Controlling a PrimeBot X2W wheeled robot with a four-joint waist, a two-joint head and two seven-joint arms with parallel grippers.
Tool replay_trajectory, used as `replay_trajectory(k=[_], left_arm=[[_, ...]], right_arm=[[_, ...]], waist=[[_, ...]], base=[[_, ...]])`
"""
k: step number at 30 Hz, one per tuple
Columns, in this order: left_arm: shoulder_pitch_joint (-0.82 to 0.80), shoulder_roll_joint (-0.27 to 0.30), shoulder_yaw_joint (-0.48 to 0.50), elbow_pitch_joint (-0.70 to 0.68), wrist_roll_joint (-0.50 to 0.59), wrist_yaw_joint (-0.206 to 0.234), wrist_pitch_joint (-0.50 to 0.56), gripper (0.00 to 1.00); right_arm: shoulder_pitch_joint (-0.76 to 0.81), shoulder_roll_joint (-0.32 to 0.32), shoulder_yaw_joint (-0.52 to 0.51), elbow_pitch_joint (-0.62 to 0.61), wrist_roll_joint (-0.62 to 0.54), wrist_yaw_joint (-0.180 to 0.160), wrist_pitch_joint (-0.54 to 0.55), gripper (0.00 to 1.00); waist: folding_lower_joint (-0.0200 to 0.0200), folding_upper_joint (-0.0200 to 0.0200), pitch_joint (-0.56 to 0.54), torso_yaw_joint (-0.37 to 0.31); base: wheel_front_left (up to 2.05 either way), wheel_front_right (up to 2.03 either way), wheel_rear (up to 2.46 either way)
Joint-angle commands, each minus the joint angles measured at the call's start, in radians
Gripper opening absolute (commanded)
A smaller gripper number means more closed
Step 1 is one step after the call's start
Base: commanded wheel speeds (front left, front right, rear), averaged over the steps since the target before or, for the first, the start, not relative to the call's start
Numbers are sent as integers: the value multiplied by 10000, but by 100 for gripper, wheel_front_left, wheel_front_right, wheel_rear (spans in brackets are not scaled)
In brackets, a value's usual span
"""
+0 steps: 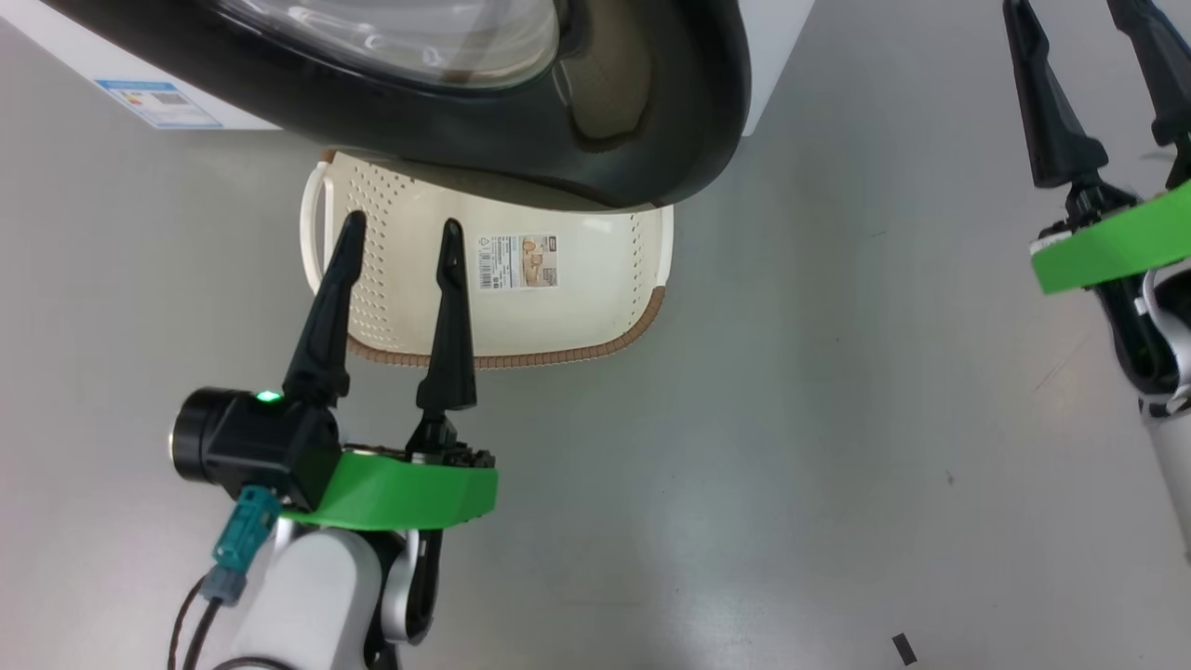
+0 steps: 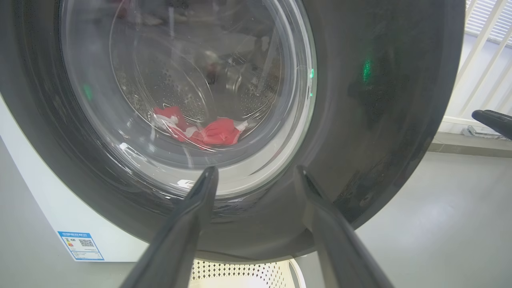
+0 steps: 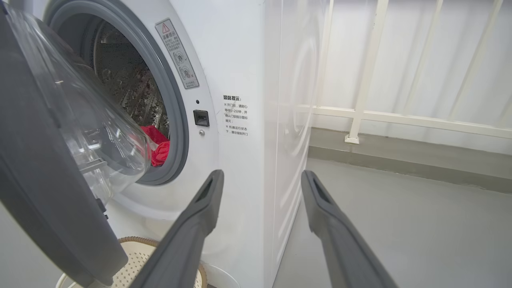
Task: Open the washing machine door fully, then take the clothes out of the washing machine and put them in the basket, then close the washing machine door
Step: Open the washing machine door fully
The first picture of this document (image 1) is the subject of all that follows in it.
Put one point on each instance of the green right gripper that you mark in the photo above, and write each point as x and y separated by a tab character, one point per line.
1117	247

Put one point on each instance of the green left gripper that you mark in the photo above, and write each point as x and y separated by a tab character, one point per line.
400	489

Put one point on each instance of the black washing machine door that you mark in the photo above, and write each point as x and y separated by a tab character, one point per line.
670	93

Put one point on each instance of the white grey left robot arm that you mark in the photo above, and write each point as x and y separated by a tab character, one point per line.
307	596

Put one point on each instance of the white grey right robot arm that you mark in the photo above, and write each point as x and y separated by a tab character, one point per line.
1174	465

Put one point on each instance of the cream laundry basket brown rim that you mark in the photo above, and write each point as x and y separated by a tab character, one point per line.
558	316

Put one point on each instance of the white washing machine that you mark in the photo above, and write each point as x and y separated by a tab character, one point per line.
768	46

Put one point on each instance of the product label sticker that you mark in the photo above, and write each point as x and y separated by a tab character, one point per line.
518	261

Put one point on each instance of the blue white energy label sticker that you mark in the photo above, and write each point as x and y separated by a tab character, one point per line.
163	104

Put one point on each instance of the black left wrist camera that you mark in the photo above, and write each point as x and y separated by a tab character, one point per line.
260	447

